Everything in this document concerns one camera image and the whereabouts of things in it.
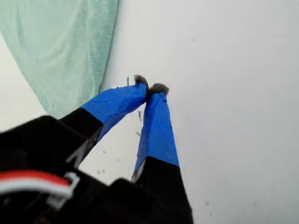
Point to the green t-shirt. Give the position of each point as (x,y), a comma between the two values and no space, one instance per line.
(58,46)

